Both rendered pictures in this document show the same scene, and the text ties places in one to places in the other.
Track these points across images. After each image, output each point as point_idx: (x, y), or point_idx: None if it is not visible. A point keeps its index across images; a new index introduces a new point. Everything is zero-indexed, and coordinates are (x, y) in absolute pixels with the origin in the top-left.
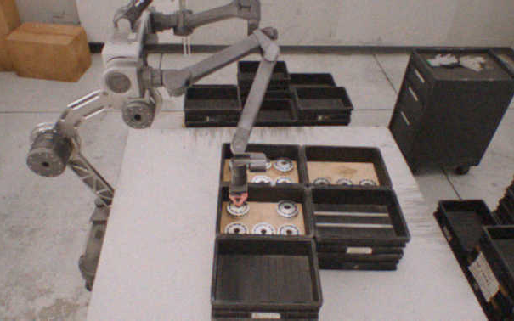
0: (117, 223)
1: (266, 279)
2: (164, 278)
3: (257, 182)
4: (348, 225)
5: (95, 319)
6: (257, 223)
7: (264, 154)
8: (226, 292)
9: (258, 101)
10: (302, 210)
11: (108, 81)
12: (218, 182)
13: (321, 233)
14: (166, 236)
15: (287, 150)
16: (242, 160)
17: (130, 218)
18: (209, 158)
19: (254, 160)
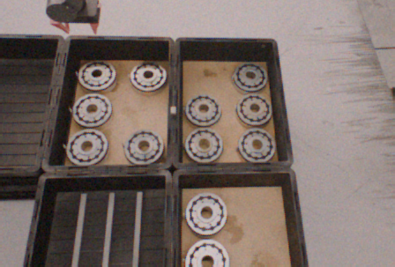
0: None
1: (11, 118)
2: (76, 26)
3: (203, 101)
4: (104, 260)
5: None
6: (122, 107)
7: None
8: (1, 70)
9: None
10: None
11: None
12: (179, 37)
13: (93, 207)
14: (142, 23)
15: (283, 146)
16: None
17: None
18: (300, 61)
19: None
